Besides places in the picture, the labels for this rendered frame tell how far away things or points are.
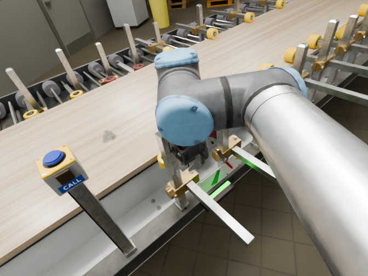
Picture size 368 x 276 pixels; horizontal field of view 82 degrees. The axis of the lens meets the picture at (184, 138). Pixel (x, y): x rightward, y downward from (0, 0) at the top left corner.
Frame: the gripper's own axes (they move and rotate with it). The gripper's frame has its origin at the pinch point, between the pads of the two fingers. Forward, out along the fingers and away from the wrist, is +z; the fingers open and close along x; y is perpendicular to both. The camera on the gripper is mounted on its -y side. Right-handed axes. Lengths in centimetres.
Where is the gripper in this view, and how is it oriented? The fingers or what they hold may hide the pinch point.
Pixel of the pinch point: (199, 164)
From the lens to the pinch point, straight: 68.4
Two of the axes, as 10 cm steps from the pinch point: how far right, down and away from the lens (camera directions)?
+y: -7.7, 5.1, -3.9
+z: 1.4, 7.2, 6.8
